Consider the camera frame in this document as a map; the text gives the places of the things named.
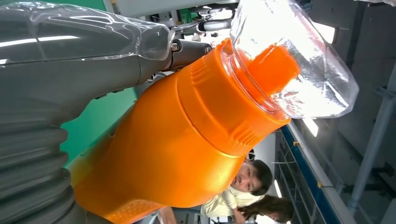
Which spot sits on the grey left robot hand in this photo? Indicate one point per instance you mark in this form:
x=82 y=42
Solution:
x=62 y=68

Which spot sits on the grey white machine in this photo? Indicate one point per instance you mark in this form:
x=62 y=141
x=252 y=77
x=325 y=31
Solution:
x=173 y=5

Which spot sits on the person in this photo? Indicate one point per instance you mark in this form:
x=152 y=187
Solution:
x=272 y=208
x=247 y=181

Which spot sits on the blue metal beam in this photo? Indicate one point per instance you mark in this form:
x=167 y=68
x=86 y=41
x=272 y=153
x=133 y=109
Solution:
x=306 y=176

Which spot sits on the grey metal pole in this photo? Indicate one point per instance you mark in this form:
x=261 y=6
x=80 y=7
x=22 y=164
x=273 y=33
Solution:
x=371 y=148

